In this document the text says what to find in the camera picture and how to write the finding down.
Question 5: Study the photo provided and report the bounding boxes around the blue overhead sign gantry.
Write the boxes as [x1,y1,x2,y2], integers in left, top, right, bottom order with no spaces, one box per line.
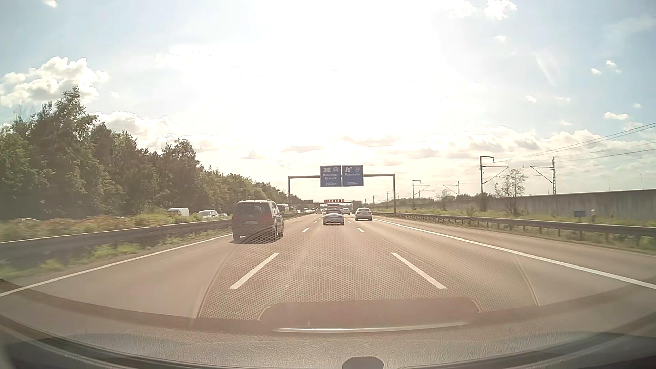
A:
[287,164,397,213]

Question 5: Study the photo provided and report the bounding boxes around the bridge with red banner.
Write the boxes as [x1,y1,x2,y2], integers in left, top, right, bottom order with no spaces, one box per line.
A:
[301,198,363,209]

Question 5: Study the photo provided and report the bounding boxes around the queue of vehicles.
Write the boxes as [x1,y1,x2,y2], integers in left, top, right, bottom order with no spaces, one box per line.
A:
[277,203,352,215]

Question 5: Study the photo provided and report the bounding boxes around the grey asphalt road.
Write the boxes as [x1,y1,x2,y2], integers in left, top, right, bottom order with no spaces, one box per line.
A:
[0,211,656,329]

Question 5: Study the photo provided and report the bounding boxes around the dark van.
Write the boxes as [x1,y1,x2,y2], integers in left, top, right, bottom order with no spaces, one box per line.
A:
[231,199,285,242]

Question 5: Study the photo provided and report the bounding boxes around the road markings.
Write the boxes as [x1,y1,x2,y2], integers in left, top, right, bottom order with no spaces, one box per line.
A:
[0,213,656,298]

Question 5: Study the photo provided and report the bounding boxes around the row of catenary masts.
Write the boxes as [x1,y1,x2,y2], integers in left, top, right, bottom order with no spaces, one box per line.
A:
[371,156,557,212]

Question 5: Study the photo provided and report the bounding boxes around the car's own bonnet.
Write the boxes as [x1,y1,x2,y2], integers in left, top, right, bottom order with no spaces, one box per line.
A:
[0,279,656,369]

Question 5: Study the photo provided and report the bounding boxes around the small bare tree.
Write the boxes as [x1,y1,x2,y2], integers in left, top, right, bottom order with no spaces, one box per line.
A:
[493,168,527,215]

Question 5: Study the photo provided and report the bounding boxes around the grass verge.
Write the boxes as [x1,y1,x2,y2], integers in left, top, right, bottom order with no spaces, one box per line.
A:
[377,206,656,253]

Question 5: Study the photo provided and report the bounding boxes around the grey concrete noise barrier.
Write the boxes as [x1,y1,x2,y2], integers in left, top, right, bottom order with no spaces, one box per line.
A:
[484,189,656,220]

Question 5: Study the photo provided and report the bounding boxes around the grass median strip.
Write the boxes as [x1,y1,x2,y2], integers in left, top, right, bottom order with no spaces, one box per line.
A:
[0,211,308,280]

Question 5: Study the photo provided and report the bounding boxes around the row of trees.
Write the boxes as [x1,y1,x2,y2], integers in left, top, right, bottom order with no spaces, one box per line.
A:
[0,86,303,221]

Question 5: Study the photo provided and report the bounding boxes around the metal guard rail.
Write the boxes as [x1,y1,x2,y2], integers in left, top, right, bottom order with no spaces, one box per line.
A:
[372,210,656,246]
[0,211,308,258]

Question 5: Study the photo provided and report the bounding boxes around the overhead wires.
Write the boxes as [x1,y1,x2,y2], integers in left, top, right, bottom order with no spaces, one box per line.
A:
[492,122,656,166]

